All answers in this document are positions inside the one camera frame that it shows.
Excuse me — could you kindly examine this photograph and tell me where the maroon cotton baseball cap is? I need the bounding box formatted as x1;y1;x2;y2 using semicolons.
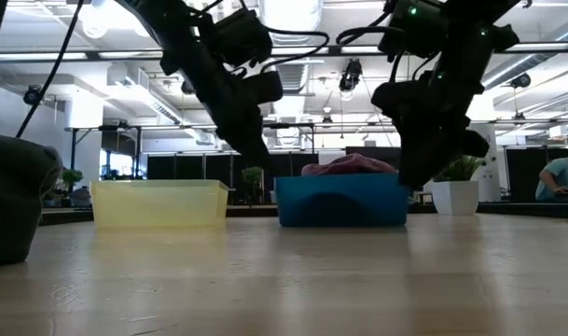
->
301;153;399;177

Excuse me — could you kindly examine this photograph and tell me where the green plant in white pot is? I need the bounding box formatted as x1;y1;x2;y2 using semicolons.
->
430;156;483;217

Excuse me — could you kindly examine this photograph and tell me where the black overhead camera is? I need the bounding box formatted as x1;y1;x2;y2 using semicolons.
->
338;58;363;93

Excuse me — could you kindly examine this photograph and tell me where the white column device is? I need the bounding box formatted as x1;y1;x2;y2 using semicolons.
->
469;123;502;203

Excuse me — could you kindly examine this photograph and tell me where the small potted green plant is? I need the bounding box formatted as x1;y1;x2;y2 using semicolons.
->
61;168;85;209

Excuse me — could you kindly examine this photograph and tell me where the black frame background table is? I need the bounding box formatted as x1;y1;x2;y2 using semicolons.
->
63;123;145;181

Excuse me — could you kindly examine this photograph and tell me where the black overhead frame bar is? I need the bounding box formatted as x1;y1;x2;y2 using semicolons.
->
0;41;568;62

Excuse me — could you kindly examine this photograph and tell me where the black partition panel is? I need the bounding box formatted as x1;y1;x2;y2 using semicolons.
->
145;147;401;206
505;147;568;203

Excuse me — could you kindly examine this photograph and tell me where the translucent yellow plastic bin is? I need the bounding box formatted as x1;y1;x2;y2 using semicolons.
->
90;179;229;230

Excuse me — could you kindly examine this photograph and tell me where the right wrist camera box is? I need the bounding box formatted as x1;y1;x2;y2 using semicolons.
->
379;0;448;60

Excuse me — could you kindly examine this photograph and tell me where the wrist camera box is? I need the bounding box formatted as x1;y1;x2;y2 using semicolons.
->
379;0;448;60
208;8;273;66

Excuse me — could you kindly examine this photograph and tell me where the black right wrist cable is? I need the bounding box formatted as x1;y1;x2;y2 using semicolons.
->
337;25;406;48

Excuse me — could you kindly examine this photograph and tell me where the black hanging cable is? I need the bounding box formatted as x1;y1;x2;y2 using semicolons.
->
15;0;84;139

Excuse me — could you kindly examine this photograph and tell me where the grey cotton baseball cap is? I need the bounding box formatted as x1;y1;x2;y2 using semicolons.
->
0;133;64;268

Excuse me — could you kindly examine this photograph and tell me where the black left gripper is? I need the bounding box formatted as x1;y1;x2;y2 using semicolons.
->
161;27;284;170

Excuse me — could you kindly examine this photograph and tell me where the small round green shrub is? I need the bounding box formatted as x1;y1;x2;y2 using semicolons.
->
241;166;265;205

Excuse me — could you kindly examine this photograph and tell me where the blue plastic bin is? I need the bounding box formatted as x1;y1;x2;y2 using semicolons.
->
273;173;409;229

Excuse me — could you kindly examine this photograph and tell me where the person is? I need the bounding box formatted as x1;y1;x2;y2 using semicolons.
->
534;139;568;203

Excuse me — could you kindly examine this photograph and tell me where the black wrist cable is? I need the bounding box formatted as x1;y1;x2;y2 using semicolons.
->
337;25;406;48
259;27;331;74

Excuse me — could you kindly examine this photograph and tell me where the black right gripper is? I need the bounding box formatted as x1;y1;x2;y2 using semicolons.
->
371;36;490;190

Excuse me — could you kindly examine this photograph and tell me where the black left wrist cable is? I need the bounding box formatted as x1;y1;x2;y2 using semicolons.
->
259;27;331;74

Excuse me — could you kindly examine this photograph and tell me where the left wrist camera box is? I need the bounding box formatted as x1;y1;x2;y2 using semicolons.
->
208;8;273;66

